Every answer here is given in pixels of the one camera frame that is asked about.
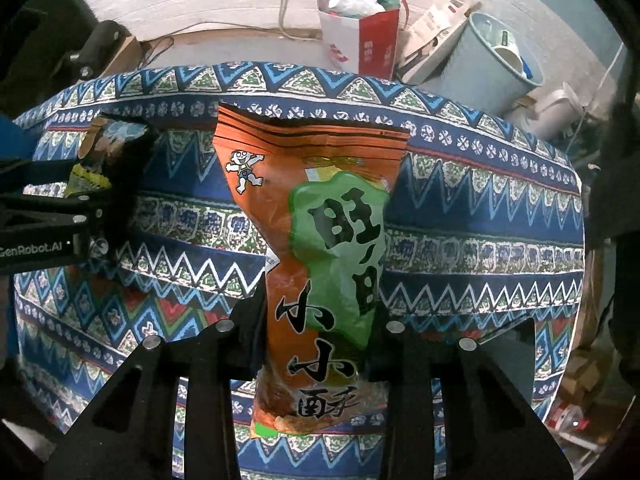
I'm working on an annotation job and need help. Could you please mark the white plastic jug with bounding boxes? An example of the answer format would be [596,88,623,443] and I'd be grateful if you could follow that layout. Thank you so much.
[505,82,587,143]

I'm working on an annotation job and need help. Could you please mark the brown cardboard box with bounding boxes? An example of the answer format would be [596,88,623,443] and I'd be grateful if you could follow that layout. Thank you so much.
[547,347,618,438]

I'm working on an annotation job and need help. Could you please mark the orange snack bag green label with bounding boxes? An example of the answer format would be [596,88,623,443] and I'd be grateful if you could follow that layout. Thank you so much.
[212,102,411,441]

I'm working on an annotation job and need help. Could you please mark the blue box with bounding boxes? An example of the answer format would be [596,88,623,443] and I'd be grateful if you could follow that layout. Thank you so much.
[0,115,32,162]

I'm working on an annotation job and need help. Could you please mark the black clamp stand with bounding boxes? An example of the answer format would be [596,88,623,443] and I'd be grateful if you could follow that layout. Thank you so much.
[65,20,137,81]

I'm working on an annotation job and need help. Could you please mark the light blue bucket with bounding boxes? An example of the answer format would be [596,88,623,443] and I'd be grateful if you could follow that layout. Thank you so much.
[430,10,546,116]

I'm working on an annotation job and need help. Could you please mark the red and white paper bag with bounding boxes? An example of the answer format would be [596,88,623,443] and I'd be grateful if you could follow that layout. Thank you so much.
[316,0,408,81]

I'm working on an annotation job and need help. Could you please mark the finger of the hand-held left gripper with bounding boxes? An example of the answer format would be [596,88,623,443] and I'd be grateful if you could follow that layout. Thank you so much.
[0,192,138,261]
[0,125,157,196]

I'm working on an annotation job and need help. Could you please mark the dark snack packet yellow edge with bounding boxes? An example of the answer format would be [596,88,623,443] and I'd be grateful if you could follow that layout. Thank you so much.
[67,114,153,198]

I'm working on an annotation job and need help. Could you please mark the beige power cable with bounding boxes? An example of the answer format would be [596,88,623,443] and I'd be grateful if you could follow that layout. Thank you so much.
[142,0,323,61]

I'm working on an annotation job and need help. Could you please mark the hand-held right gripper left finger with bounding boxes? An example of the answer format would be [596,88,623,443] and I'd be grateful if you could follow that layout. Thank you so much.
[42,280,268,480]

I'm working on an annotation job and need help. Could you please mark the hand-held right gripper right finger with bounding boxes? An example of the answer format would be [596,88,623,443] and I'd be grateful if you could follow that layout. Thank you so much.
[367,295,573,480]

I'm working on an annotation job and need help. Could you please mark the white cardboard pieces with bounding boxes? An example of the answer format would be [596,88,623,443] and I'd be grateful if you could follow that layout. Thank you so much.
[400,0,488,83]

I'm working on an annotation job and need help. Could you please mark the patterned blue tablecloth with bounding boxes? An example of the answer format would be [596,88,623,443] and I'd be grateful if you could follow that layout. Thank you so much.
[10,60,586,480]

